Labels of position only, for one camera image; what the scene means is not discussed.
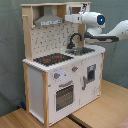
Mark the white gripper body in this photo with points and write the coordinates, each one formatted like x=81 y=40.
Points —
x=74 y=18

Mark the white microwave door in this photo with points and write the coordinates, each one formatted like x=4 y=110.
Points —
x=76 y=8

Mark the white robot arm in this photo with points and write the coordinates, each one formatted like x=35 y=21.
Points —
x=96 y=23

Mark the wooden toy kitchen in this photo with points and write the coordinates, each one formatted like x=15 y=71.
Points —
x=46 y=40

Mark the grey range hood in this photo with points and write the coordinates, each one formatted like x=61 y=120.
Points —
x=46 y=15

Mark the metal sink basin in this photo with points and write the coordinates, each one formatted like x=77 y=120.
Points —
x=79 y=51

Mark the black stovetop red burners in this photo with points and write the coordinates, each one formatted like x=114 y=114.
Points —
x=52 y=59

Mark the right grey red knob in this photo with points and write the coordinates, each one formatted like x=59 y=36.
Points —
x=74 y=69

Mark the grey red knob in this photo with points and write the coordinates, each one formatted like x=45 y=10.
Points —
x=56 y=75
x=74 y=69

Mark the left grey red knob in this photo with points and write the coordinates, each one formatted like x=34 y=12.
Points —
x=56 y=75

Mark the oven door with window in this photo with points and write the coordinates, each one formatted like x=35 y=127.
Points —
x=63 y=99

